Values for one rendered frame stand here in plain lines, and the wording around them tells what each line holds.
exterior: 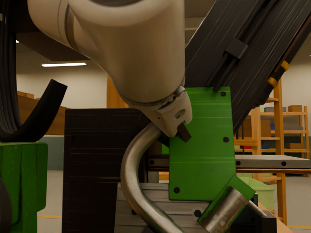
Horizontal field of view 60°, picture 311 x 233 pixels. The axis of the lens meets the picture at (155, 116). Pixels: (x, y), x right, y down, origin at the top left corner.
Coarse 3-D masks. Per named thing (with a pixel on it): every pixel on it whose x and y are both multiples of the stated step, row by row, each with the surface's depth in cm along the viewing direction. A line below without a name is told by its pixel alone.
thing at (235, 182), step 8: (232, 176) 45; (232, 184) 45; (240, 184) 45; (224, 192) 45; (240, 192) 44; (248, 192) 44; (216, 200) 44; (248, 200) 44; (208, 208) 44; (200, 216) 44; (200, 224) 43; (224, 232) 43
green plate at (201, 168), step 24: (192, 96) 51; (216, 96) 51; (192, 120) 50; (216, 120) 49; (192, 144) 48; (216, 144) 48; (192, 168) 47; (216, 168) 46; (168, 192) 46; (192, 192) 45; (216, 192) 45
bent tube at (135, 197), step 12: (144, 132) 46; (156, 132) 46; (132, 144) 46; (144, 144) 46; (132, 156) 45; (132, 168) 45; (132, 180) 44; (132, 192) 43; (132, 204) 43; (144, 204) 42; (144, 216) 42; (156, 216) 42; (156, 228) 41; (168, 228) 41
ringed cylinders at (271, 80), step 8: (304, 32) 69; (304, 40) 70; (296, 48) 69; (288, 56) 69; (288, 64) 69; (280, 72) 69; (272, 80) 69; (272, 88) 69; (264, 96) 69; (256, 104) 74
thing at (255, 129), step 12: (276, 96) 324; (276, 108) 323; (252, 120) 300; (264, 120) 323; (276, 120) 322; (240, 132) 324; (252, 132) 299; (264, 132) 321; (276, 132) 322; (240, 144) 307; (252, 144) 294; (276, 144) 321; (264, 180) 297; (276, 216) 315
